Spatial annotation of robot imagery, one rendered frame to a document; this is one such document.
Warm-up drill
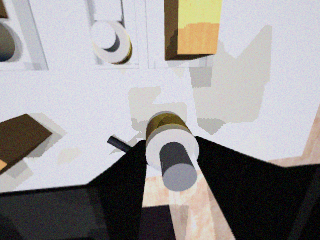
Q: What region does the black cylindrical rod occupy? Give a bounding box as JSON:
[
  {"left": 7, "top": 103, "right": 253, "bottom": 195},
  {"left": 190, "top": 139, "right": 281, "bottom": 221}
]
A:
[{"left": 107, "top": 135, "right": 132, "bottom": 153}]

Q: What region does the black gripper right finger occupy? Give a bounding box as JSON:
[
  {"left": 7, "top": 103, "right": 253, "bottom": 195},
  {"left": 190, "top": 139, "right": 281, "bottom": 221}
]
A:
[{"left": 194, "top": 136, "right": 320, "bottom": 240}]

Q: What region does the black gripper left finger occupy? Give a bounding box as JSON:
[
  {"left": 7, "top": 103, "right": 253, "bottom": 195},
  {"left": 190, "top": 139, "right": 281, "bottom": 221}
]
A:
[{"left": 0, "top": 140, "right": 147, "bottom": 240}]

